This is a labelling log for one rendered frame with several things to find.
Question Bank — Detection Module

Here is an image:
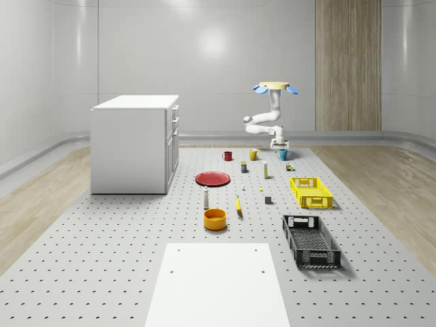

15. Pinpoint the yellow bowl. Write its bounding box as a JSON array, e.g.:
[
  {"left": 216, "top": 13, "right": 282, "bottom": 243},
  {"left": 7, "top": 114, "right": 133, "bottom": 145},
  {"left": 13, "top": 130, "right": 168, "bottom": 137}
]
[{"left": 203, "top": 208, "right": 228, "bottom": 231}]

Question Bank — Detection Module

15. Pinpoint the red plate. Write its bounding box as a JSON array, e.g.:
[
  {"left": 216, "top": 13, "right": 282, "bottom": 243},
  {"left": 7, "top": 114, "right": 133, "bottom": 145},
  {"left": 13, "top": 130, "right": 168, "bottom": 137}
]
[{"left": 195, "top": 171, "right": 232, "bottom": 187}]

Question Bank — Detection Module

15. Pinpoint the yellow basket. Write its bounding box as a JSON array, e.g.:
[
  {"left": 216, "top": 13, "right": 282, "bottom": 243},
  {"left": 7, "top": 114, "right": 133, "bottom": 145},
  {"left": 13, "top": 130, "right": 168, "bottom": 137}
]
[{"left": 290, "top": 176, "right": 334, "bottom": 209}]

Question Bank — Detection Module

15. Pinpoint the white cabinet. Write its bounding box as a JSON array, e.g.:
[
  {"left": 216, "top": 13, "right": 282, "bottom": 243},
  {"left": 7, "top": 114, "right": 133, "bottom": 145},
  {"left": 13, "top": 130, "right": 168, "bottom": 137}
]
[{"left": 90, "top": 95, "right": 180, "bottom": 196}]

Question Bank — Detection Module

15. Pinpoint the dark grey basket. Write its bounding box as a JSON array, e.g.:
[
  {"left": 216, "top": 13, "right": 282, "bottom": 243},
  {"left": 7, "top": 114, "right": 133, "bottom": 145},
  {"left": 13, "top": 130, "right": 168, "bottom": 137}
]
[{"left": 281, "top": 215, "right": 342, "bottom": 270}]

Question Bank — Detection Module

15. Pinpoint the white board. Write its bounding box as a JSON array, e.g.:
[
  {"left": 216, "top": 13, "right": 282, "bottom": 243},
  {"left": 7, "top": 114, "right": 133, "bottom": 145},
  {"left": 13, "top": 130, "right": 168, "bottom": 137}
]
[{"left": 144, "top": 243, "right": 292, "bottom": 327}]

